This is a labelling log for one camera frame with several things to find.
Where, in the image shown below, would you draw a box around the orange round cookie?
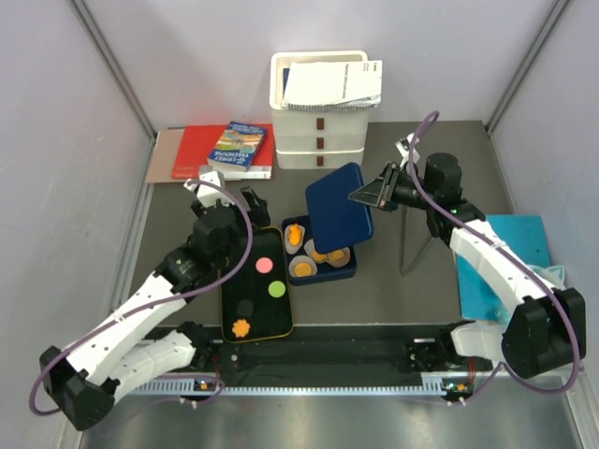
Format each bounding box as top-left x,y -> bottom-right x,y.
294,262 -> 314,278
311,252 -> 327,264

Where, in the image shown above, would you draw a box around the white paper cup bottom-right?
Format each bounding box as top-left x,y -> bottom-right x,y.
327,247 -> 351,268

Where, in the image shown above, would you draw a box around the orange flower cookie top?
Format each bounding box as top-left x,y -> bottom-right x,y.
288,224 -> 303,246

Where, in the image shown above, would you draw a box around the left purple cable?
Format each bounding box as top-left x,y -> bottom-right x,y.
28,180 -> 256,416

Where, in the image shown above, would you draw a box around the orange round cookie bottom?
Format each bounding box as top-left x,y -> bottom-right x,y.
294,262 -> 314,278

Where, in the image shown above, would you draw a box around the blue tin lid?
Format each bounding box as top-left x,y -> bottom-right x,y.
305,163 -> 373,253

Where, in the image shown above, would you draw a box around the green round cookie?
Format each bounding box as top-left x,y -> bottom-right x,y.
268,281 -> 286,298

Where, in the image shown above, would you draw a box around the teal folder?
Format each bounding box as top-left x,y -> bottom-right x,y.
456,215 -> 553,323

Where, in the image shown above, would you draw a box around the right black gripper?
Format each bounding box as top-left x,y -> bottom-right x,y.
350,163 -> 437,213

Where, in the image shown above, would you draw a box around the white paper cup bottom-left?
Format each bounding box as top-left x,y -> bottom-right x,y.
288,255 -> 317,279

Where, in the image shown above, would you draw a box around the pink round cookie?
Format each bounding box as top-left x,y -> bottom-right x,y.
256,256 -> 273,274

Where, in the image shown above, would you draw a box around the white paper cup centre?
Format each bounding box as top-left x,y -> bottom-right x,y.
303,239 -> 328,264

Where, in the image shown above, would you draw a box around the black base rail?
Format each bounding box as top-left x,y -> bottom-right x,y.
200,325 -> 450,387

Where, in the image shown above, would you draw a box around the white stacked drawer box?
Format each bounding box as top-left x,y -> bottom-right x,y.
269,50 -> 371,169

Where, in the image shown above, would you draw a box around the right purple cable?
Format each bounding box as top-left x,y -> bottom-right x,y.
405,110 -> 589,395

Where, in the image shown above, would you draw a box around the purple cable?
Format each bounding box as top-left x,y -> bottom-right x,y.
28,180 -> 256,416
405,110 -> 589,395

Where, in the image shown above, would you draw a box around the orange small flower cookie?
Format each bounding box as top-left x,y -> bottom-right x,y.
328,249 -> 345,262

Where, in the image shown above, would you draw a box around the blue paperback book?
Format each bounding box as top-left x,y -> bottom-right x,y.
207,122 -> 268,172

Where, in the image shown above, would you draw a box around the blue cookie tin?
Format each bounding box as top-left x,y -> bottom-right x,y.
282,215 -> 357,286

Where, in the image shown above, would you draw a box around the orange flower cookie bottom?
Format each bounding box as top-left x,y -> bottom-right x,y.
231,319 -> 251,339

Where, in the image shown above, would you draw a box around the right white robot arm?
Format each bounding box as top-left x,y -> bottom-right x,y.
348,153 -> 586,379

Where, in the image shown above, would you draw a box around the black cookie tray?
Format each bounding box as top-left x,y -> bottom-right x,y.
220,227 -> 294,343

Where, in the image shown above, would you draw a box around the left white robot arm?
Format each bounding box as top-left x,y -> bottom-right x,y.
36,181 -> 270,431

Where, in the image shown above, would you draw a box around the grey metal tongs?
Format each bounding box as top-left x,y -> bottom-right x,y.
399,207 -> 434,278

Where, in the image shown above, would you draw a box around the white spiral notebook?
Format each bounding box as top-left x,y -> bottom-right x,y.
281,60 -> 383,111

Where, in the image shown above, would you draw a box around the black sandwich cookie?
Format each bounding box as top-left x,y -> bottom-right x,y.
236,299 -> 254,317

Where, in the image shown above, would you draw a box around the teal cat-ear headphones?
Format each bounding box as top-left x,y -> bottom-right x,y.
488,265 -> 565,326

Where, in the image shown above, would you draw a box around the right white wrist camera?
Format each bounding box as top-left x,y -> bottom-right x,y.
395,134 -> 420,167

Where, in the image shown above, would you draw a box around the red book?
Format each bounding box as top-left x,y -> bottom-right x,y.
170,123 -> 275,181

